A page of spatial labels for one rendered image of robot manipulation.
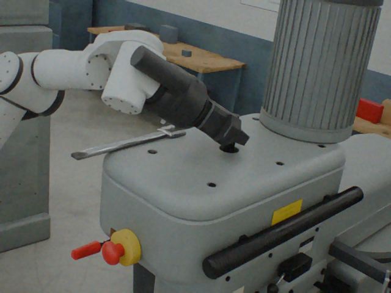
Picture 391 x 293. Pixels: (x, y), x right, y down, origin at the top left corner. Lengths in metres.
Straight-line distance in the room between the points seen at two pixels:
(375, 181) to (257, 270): 0.48
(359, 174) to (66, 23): 7.19
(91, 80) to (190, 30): 6.11
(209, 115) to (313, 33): 0.28
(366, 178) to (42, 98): 0.78
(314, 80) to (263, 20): 5.17
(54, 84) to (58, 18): 7.30
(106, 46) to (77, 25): 7.48
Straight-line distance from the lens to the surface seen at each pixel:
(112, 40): 0.85
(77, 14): 8.32
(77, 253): 0.96
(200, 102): 0.85
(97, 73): 0.89
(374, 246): 1.45
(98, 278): 3.73
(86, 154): 0.87
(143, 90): 0.80
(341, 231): 1.28
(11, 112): 1.02
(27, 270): 3.81
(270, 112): 1.10
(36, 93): 0.99
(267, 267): 1.02
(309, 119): 1.06
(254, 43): 6.27
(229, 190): 0.82
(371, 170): 1.38
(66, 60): 0.91
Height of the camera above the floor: 2.25
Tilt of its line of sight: 22 degrees down
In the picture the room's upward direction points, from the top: 7 degrees clockwise
